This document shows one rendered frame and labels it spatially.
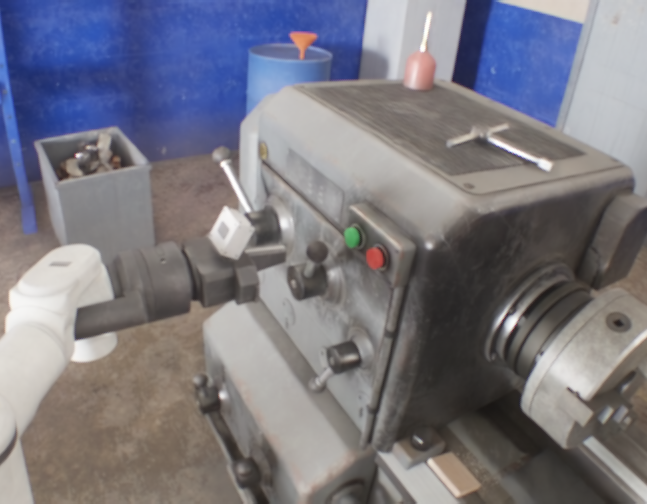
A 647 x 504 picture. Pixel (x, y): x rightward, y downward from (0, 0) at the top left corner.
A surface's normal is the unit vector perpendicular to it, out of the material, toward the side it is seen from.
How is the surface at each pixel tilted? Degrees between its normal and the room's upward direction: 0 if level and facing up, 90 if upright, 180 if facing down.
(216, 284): 90
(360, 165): 45
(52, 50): 90
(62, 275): 9
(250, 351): 32
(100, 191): 90
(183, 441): 0
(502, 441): 0
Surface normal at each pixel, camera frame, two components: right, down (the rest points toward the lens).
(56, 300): 0.29, -0.27
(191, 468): 0.09, -0.84
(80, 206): 0.58, 0.48
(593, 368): -0.64, -0.33
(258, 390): -0.38, -0.60
